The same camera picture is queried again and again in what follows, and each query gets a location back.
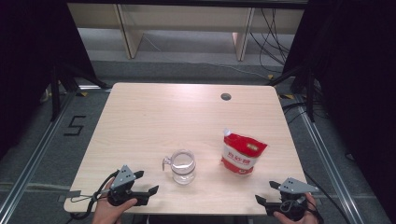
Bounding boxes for clear glass jar with lid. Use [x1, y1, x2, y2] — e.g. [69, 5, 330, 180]
[162, 148, 197, 186]

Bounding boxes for grey tape strip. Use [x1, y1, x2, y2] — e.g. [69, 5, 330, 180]
[57, 189, 82, 203]

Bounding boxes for black wrist strap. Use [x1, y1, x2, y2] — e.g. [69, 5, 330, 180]
[306, 196, 325, 224]

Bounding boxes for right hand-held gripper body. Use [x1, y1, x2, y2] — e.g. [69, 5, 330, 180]
[265, 176, 320, 222]

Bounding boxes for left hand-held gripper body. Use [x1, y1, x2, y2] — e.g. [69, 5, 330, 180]
[106, 164, 150, 207]

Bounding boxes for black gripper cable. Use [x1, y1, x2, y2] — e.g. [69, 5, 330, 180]
[68, 169, 121, 221]

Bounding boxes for black floor cables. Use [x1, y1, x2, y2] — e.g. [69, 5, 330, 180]
[281, 102, 313, 124]

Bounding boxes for red and white sugar bag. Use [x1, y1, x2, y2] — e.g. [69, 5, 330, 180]
[220, 128, 269, 175]

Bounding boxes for grey cord loop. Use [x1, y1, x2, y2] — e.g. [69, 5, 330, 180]
[70, 188, 111, 203]

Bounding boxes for black curtain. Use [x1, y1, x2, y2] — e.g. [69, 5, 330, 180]
[281, 0, 396, 220]
[0, 0, 98, 160]

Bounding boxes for person's left hand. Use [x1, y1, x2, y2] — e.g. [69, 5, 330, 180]
[92, 179, 138, 224]

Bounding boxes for black metal stand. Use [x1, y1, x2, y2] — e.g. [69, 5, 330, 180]
[49, 62, 111, 123]
[266, 65, 316, 123]

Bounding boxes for person's right hand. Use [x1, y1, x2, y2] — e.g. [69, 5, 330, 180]
[274, 192, 319, 224]

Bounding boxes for black hanging cables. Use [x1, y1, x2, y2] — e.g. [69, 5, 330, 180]
[248, 7, 292, 74]

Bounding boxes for metal floor rail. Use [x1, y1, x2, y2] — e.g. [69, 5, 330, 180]
[74, 84, 112, 93]
[293, 92, 363, 224]
[0, 91, 78, 218]

